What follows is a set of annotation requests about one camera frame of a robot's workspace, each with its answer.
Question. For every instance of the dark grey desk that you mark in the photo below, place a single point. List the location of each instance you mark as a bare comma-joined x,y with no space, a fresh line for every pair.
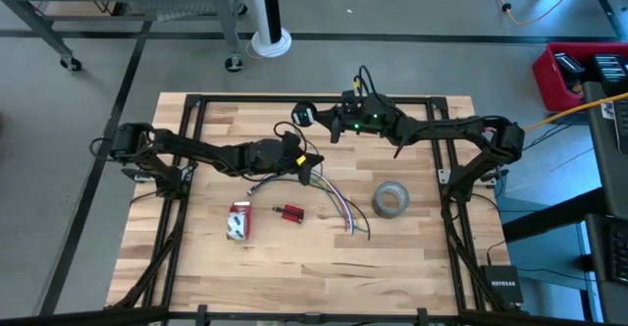
603,169

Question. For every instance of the red ribbed block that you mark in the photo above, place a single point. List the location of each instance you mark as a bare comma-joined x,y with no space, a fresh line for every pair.
294,210

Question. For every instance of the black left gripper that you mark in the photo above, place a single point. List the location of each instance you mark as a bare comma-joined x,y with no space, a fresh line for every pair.
270,156

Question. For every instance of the black handheld device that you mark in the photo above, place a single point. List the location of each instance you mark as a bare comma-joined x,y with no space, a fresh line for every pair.
611,68
569,64

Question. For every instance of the silver frame bracket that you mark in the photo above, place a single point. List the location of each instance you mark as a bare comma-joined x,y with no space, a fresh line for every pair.
444,176
186,173

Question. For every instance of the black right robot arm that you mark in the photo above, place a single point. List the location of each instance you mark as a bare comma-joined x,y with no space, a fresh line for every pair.
456,127

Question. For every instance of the red plastic bin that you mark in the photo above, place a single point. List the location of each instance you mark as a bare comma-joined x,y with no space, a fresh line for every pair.
549,80

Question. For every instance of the red dispenser with white tape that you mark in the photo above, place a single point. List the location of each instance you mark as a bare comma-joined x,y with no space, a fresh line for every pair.
243,218

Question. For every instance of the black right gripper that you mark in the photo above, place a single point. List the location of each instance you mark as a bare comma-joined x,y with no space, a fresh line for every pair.
378,120

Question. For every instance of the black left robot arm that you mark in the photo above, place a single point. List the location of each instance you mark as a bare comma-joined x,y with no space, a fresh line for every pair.
196,148

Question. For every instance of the black aluminium table frame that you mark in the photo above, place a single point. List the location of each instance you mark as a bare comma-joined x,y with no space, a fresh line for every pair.
221,99

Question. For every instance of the backlit keyboard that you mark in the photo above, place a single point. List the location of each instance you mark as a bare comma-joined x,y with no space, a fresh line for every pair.
619,252

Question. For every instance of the grey duct tape roll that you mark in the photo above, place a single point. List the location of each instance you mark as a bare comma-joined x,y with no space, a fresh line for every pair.
378,204

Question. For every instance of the black Netgear network switch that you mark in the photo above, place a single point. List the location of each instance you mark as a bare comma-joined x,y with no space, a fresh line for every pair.
503,284

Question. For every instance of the white pole with black stripe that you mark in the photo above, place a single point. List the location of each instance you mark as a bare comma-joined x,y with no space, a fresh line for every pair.
257,2

